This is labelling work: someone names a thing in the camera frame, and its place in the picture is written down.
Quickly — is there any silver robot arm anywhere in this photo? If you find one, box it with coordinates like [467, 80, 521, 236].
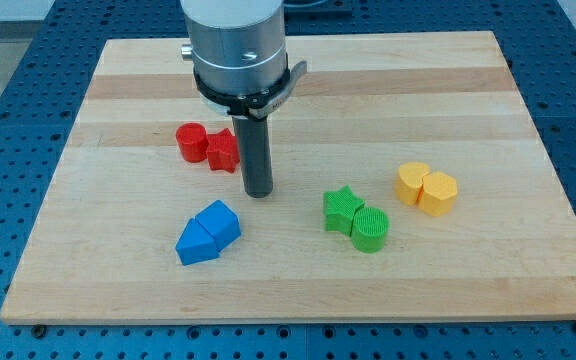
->
[180, 0, 289, 105]

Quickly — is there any green star block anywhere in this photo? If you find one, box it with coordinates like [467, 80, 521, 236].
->
[323, 186, 365, 236]

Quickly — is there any red star block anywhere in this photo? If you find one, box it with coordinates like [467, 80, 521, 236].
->
[206, 128, 240, 173]

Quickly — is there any blue cube block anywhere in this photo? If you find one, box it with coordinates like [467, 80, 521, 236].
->
[195, 200, 241, 251]

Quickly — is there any black cylindrical pointer tool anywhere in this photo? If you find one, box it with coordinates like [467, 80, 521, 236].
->
[232, 116, 273, 198]

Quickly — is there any green cylinder block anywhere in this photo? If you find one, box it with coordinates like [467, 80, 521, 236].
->
[351, 207, 389, 253]

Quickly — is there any red cylinder block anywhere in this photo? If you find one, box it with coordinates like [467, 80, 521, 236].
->
[175, 122, 208, 163]

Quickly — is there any blue triangle block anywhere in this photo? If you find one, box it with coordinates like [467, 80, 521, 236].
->
[175, 218, 219, 266]

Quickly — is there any wooden board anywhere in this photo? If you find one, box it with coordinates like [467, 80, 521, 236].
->
[0, 31, 576, 325]

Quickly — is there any yellow heart block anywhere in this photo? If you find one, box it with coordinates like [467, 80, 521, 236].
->
[394, 162, 431, 205]

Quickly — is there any yellow hexagon block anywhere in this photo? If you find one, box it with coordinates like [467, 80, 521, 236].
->
[418, 171, 458, 217]

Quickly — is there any black clamp ring with lever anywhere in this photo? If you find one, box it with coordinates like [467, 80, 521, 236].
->
[192, 59, 309, 121]

